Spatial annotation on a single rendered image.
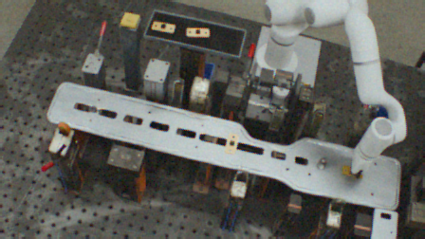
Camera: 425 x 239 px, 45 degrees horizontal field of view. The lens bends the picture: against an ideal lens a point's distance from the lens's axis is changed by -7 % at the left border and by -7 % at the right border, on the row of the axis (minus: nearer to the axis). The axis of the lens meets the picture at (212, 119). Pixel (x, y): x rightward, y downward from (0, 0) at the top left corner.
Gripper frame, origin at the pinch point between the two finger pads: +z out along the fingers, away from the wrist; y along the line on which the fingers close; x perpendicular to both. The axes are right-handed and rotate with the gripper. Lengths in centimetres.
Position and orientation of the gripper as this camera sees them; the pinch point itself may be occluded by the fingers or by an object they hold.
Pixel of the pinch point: (355, 169)
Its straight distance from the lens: 204.0
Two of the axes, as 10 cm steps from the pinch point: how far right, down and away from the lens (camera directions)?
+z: -0.8, 5.0, 8.6
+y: -2.2, 8.3, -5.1
